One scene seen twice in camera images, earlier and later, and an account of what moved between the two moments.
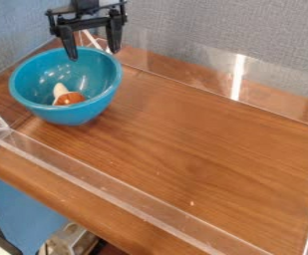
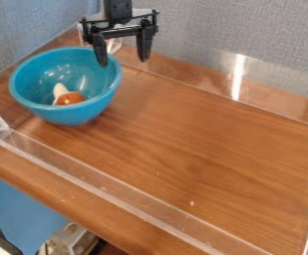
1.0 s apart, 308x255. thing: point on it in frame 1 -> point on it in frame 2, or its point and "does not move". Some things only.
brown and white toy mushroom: (65, 97) does not move
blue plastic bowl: (68, 92) does not move
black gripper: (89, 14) -> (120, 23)
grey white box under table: (72, 240) does not move
